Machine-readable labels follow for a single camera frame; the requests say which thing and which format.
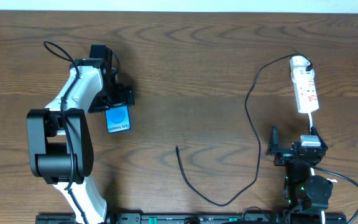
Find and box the black charger cable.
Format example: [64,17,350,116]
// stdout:
[175,52,314,207]

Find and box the blue Galaxy smartphone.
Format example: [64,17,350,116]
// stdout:
[105,106,131,134]

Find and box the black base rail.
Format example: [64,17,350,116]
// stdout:
[35,212,347,224]

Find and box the small white paper scrap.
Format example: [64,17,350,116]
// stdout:
[327,178,338,183]

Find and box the white power strip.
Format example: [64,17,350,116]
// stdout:
[290,55,319,114]

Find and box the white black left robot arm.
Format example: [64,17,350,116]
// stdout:
[26,45,135,223]

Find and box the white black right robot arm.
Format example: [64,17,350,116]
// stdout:
[267,126,333,213]

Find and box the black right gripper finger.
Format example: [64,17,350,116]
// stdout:
[311,126,328,149]
[266,126,280,156]

